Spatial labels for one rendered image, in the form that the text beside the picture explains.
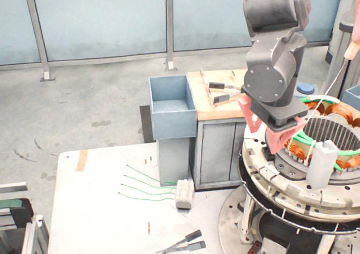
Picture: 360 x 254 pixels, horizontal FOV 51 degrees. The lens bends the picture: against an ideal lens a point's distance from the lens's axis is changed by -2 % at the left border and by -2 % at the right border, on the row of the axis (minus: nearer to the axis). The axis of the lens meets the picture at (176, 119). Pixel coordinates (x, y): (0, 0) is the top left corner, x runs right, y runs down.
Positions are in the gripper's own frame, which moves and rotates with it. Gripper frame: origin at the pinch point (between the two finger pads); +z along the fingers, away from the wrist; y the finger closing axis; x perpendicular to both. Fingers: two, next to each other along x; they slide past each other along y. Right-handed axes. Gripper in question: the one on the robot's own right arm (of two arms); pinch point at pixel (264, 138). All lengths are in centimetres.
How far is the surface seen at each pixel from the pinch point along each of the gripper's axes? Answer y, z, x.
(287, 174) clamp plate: 4.4, 6.8, 3.3
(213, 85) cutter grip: -29.3, 8.8, 8.3
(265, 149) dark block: -2.9, 6.6, 3.8
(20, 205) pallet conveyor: -44, 44, -44
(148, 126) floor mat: -144, 119, 39
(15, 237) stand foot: -93, 119, -56
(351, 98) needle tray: -12.2, 11.5, 40.3
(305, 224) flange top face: 10.8, 14.6, 4.4
